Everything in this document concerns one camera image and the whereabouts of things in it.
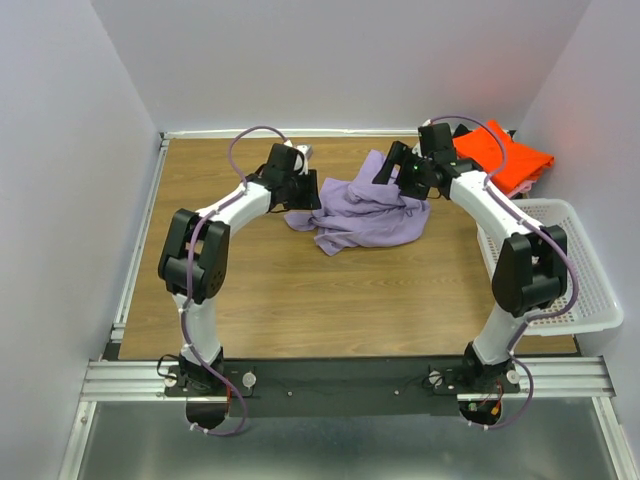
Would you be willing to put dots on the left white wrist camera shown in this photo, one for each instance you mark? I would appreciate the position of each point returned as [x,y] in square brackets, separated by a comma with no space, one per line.
[301,166]

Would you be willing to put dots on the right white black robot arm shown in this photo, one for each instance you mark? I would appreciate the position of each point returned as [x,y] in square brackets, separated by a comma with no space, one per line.
[532,270]

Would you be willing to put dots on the pink folded t shirt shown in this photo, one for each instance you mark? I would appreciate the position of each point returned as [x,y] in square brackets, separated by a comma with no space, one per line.
[521,189]

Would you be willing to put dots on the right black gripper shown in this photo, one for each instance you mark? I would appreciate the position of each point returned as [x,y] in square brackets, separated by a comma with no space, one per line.
[396,156]

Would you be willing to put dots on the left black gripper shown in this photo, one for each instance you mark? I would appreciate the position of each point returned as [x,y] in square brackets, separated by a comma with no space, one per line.
[310,198]

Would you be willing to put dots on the purple t shirt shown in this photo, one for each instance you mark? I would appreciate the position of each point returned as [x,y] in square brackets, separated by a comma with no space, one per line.
[359,213]

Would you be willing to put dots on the aluminium frame rail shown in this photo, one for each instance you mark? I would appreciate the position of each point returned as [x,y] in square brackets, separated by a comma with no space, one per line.
[545,377]

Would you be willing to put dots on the dark grey folded t shirt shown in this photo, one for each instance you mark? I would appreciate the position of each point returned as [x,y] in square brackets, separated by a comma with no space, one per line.
[506,135]

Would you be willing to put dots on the white plastic laundry basket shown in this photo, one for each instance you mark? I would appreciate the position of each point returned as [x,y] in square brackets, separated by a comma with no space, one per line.
[589,304]

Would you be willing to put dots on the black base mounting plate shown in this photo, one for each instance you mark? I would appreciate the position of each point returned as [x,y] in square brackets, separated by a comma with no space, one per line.
[272,401]

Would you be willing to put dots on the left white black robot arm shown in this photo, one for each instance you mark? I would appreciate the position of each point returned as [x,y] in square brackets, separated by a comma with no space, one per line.
[194,260]

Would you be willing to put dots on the orange folded t shirt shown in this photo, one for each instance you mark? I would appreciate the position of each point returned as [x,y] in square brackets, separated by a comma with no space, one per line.
[523,162]

